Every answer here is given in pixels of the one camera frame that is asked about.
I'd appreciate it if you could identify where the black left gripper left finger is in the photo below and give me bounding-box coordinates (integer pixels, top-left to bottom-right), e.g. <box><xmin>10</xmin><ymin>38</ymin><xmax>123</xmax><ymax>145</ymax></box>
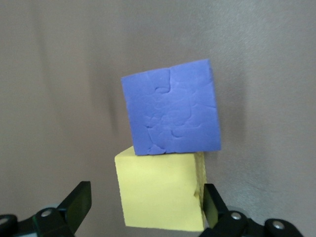
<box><xmin>0</xmin><ymin>181</ymin><xmax>92</xmax><ymax>237</ymax></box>

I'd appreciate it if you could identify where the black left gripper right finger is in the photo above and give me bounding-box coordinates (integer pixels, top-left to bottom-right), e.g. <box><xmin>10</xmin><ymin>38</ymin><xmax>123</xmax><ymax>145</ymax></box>
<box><xmin>200</xmin><ymin>183</ymin><xmax>304</xmax><ymax>237</ymax></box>

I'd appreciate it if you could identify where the yellow foam cube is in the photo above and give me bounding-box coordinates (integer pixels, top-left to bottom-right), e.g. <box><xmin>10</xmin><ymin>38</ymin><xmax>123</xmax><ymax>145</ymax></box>
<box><xmin>114</xmin><ymin>145</ymin><xmax>206</xmax><ymax>233</ymax></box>

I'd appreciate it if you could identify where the purple foam cube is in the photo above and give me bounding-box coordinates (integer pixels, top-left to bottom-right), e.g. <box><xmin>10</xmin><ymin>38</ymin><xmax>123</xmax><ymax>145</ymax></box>
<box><xmin>120</xmin><ymin>58</ymin><xmax>222</xmax><ymax>157</ymax></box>

